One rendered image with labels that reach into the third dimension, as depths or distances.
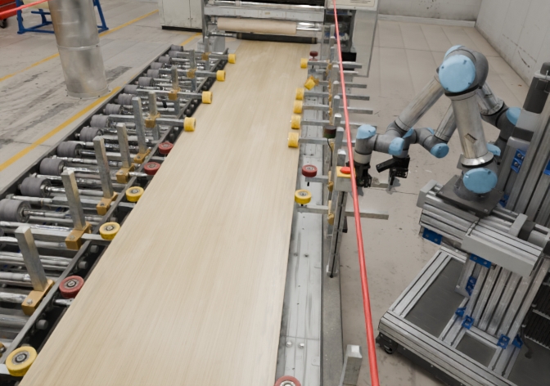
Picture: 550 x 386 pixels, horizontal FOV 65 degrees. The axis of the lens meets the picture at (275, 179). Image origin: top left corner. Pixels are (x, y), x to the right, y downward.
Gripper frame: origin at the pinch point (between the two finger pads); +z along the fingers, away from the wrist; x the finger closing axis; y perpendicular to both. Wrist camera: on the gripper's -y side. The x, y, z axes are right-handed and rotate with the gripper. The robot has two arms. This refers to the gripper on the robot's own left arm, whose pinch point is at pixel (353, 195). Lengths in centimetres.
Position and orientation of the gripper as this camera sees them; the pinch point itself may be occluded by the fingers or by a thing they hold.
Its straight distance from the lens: 204.2
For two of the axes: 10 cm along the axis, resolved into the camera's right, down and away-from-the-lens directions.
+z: -0.4, 8.5, 5.2
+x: 9.6, -1.1, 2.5
